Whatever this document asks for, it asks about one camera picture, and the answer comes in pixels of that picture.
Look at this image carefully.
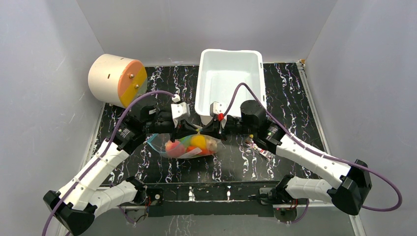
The toy peach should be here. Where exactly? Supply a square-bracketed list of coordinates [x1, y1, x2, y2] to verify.
[165, 141, 186, 158]

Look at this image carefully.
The green toy lime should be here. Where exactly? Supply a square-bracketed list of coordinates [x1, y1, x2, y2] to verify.
[179, 136, 192, 147]

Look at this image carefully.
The clear zip top bag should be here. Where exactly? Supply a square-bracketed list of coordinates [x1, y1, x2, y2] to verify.
[146, 126, 225, 159]

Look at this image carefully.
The yellow toy mango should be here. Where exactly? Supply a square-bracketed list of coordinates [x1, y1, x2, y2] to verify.
[190, 135, 207, 149]

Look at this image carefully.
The white toy garlic bulb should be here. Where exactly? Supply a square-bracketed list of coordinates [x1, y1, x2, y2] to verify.
[206, 139, 218, 153]

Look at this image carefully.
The red toy pepper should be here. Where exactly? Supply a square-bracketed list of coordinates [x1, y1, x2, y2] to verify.
[186, 146, 213, 157]

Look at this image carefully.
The white plastic bin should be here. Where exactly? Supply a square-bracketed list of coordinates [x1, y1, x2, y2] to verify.
[194, 49, 267, 125]

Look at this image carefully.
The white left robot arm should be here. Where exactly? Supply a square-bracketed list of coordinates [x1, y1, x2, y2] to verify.
[43, 95, 197, 236]

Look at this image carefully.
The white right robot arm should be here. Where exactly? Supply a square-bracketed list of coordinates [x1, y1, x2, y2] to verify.
[202, 100, 372, 215]

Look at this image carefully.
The pack of coloured markers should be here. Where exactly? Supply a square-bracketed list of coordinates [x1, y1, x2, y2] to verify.
[244, 136, 275, 160]

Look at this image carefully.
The cream cylinder with orange face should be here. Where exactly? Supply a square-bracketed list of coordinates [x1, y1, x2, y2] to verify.
[88, 54, 148, 108]

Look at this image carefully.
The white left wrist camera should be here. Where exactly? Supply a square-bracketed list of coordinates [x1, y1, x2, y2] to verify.
[171, 94, 190, 127]

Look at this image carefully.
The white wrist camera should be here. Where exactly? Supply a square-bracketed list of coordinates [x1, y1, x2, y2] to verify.
[209, 101, 227, 124]
[171, 94, 190, 127]

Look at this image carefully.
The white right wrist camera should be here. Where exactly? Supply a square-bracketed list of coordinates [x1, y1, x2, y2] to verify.
[209, 101, 227, 124]

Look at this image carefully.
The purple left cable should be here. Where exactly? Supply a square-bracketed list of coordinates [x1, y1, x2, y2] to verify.
[41, 90, 180, 236]

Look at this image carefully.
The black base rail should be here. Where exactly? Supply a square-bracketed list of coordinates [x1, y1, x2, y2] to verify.
[143, 181, 310, 218]

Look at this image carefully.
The aluminium frame rail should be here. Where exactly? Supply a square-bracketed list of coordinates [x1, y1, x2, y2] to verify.
[57, 184, 365, 236]

